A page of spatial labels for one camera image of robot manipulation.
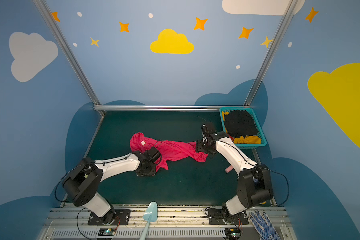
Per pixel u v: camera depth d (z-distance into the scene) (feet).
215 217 2.44
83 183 1.47
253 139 3.29
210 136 2.05
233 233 2.34
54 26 2.42
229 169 2.97
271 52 2.78
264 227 2.32
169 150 3.26
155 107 6.37
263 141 3.10
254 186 1.43
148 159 2.20
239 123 3.54
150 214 2.49
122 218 2.46
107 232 2.33
